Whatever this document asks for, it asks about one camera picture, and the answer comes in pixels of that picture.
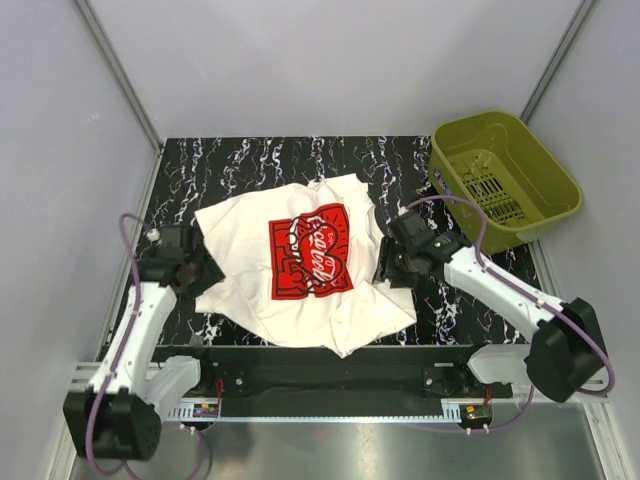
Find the left aluminium frame post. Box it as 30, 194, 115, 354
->
69, 0, 165, 151

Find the aluminium frame post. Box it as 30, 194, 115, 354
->
69, 0, 165, 151
520, 0, 600, 124

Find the white t shirt red print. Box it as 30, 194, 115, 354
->
195, 174, 417, 358

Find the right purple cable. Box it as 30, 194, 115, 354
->
399, 195, 617, 436

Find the aluminium rail profile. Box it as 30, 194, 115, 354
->
63, 362, 166, 401

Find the black patterned table mat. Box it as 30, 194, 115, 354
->
137, 136, 524, 346

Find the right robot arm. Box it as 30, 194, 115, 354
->
373, 211, 608, 403

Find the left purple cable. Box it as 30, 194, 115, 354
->
84, 213, 211, 476

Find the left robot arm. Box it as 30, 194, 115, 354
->
63, 225, 224, 461

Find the slotted grey cable duct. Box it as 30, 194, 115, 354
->
168, 398, 461, 424

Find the purple cable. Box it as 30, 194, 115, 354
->
84, 213, 211, 476
399, 195, 617, 436

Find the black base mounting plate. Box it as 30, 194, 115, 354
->
152, 345, 512, 398

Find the olive green plastic basket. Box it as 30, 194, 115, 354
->
428, 111, 583, 255

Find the right aluminium frame post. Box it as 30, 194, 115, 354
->
520, 0, 600, 124

